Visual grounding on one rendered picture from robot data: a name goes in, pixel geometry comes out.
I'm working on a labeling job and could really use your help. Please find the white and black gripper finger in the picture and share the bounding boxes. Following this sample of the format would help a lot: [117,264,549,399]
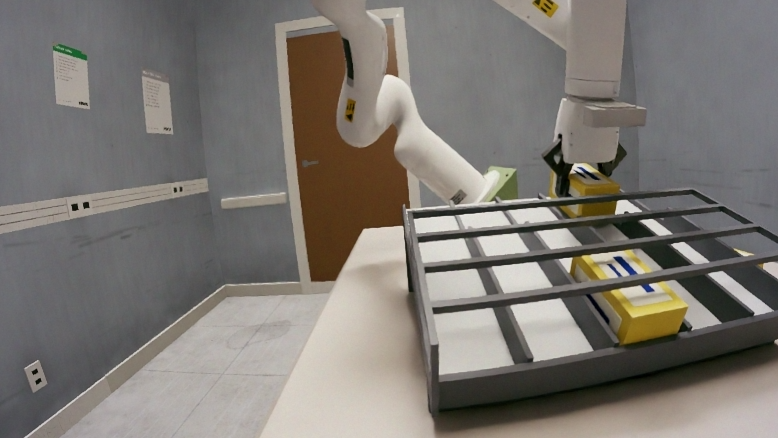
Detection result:
[541,135,574,198]
[596,142,627,177]

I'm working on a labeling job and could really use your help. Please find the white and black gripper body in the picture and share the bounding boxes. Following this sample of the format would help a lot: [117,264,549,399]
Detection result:
[554,95,619,164]

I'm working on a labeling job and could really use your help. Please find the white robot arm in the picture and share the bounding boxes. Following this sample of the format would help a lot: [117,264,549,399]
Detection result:
[311,0,647,205]

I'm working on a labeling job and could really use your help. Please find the dark grey front bar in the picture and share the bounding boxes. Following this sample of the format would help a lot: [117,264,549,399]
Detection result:
[439,310,778,409]

